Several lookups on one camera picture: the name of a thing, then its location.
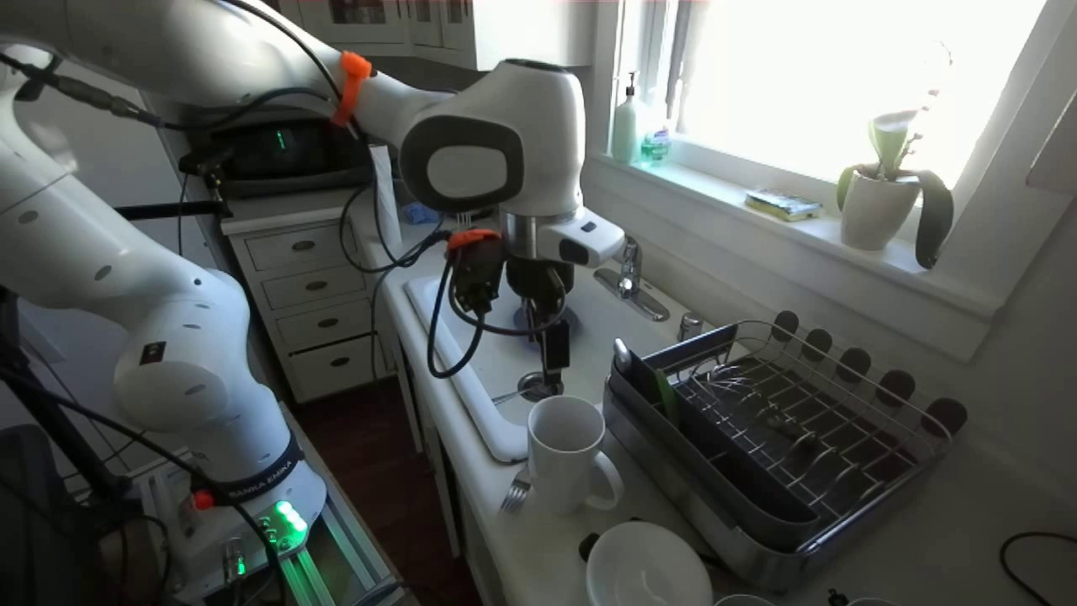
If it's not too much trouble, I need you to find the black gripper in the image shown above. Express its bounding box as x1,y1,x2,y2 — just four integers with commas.
506,252,577,372

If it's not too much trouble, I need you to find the white mug cup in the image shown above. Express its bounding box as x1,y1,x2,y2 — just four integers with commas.
524,392,626,522

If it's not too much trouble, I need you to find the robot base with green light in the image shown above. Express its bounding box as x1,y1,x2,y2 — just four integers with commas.
130,446,410,606

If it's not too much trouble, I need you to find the steel sink drain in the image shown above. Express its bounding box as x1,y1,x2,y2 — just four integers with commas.
515,367,567,405

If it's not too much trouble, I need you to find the white kitchen sink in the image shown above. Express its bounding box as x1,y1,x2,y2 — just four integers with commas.
401,240,705,469

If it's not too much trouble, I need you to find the white round bowl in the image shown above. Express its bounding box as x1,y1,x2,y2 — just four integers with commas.
581,517,715,606

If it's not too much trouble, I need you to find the white upright cylinder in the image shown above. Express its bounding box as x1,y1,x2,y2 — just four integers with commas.
366,143,406,258

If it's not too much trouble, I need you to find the white soap bottle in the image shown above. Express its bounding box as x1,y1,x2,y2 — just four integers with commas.
610,69,642,169

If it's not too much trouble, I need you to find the metal dish rack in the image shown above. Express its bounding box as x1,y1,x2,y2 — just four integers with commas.
602,315,971,588

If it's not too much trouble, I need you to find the white drawer cabinet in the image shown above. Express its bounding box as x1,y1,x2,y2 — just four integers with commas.
218,189,397,406

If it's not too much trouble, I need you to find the yellow green sponge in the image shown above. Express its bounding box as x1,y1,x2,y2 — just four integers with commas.
739,184,821,226

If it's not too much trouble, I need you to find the black microwave oven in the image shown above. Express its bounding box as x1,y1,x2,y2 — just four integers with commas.
180,107,375,203

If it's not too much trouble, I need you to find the white plant pot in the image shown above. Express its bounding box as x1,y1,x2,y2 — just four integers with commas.
837,166,925,252

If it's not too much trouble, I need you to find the green potted plant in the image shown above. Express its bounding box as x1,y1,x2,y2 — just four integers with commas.
834,104,960,274

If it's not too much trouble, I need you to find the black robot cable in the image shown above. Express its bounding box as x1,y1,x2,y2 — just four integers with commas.
419,254,533,385

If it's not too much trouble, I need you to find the white window frame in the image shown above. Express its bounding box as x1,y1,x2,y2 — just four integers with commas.
581,0,1077,364

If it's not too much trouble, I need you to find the white wall cabinet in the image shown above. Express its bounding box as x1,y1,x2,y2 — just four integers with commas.
278,0,600,75

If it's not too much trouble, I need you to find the orange cable strap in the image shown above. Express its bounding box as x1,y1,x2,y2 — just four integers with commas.
329,48,375,128

